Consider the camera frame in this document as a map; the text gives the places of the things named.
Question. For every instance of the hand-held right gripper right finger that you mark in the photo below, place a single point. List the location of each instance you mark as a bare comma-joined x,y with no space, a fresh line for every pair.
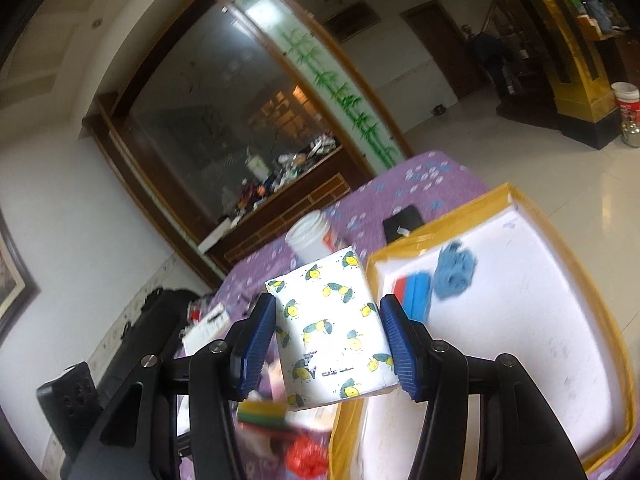
400,350

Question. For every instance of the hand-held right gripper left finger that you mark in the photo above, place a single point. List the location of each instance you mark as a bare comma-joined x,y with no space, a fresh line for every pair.
255,340

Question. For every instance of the lemon print tissue pack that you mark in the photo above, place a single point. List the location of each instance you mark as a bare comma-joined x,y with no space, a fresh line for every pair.
335,330

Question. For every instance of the bag of coloured sponges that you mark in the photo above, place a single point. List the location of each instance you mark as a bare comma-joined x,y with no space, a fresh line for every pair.
262,416

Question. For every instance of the yellow cardboard box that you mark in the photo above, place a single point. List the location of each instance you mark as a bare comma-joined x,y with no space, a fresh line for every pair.
525,310

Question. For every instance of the white notebook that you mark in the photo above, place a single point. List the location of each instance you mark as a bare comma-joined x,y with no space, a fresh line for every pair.
205,332

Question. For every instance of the blue and red packet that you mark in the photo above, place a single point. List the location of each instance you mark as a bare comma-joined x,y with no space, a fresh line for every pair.
417,292

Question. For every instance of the blue cloth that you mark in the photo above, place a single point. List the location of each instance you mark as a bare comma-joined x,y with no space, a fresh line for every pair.
454,270

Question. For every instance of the black bag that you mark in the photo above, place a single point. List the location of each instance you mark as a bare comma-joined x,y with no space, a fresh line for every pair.
150,320

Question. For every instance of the white plastic jar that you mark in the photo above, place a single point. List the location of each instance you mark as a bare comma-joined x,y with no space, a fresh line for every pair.
310,237

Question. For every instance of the black phone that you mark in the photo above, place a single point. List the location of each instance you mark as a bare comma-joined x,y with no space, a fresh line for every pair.
402,222

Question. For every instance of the red plastic wrapper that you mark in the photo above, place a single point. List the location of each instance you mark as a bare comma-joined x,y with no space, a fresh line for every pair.
306,457

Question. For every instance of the purple floral tablecloth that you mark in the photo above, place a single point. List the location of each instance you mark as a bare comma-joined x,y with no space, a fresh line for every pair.
360,210

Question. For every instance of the clutter on wooden counter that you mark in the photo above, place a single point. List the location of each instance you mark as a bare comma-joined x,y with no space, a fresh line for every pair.
285,172

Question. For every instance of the black plastic chair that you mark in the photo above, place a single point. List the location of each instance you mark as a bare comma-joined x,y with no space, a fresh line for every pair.
65,405

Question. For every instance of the wooden glass partition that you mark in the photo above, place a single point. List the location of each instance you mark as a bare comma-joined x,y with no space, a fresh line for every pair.
210,85

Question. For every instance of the brown wooden door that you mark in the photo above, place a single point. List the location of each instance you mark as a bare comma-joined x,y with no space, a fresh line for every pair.
435,50

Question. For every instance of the metal pot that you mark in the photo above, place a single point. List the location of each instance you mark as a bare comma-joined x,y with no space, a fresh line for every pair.
631,135

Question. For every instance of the yellow wooden pillar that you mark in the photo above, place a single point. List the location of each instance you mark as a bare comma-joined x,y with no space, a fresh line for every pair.
565,60

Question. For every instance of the white bucket with red label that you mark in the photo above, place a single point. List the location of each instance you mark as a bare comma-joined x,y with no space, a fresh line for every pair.
627,102

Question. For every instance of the framed wall picture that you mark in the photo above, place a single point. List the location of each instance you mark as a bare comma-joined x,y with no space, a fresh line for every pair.
12,280

